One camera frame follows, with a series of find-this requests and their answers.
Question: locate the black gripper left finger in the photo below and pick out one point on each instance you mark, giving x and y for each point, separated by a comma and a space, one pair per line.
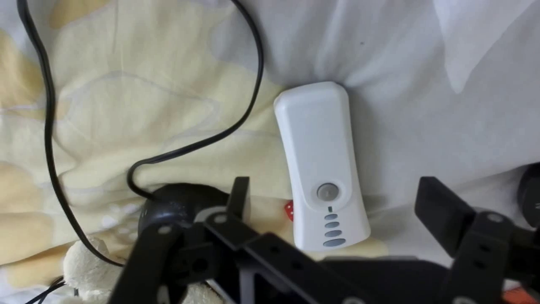
263, 254

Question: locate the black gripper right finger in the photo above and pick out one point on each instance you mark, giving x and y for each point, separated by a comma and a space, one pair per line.
482, 247

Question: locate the white remote control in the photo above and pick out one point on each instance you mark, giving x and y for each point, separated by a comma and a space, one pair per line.
317, 146

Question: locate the orange cloth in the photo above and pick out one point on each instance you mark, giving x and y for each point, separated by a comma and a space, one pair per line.
523, 296

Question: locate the grey yellow floral bedspread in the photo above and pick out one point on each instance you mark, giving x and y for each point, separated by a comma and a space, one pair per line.
422, 85

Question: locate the small red object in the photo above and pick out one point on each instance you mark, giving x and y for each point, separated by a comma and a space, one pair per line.
288, 210

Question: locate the white plush toy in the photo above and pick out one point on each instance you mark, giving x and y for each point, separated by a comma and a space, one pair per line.
86, 271

